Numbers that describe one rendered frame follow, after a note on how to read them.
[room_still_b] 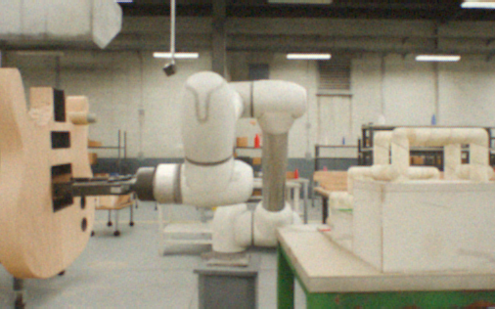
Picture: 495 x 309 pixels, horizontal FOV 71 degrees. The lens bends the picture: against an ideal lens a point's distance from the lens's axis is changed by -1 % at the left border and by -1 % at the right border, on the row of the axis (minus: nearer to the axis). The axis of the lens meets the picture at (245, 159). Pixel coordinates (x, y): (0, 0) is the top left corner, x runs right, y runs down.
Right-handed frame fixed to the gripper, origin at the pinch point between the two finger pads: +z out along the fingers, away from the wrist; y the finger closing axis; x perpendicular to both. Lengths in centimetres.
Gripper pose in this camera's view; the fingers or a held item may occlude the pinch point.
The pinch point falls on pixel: (64, 186)
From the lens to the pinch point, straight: 87.3
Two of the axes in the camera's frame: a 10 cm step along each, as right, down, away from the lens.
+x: -0.1, -10.0, -0.8
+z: -10.0, 0.2, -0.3
